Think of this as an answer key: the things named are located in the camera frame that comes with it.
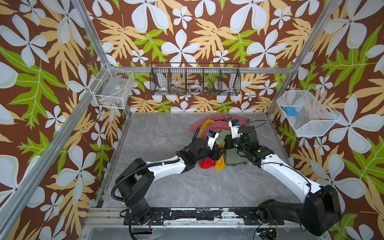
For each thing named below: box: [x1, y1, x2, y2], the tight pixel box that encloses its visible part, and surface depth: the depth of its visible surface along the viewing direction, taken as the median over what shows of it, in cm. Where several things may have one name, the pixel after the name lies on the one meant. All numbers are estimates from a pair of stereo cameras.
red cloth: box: [199, 157, 217, 169], surface depth 91 cm
